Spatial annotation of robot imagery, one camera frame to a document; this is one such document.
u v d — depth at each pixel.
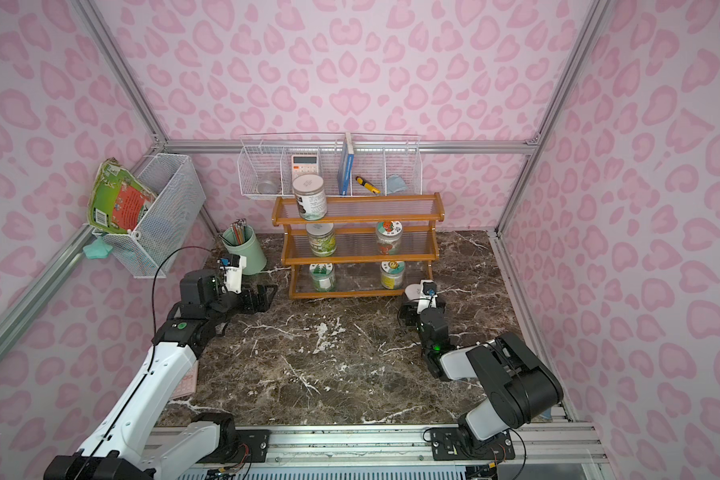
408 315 0.81
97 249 0.63
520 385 0.43
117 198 0.72
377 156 1.00
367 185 0.95
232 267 0.68
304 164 0.94
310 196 0.78
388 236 0.88
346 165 0.86
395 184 1.01
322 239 0.88
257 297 0.71
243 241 1.00
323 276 0.96
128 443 0.40
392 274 0.95
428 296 0.76
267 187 0.96
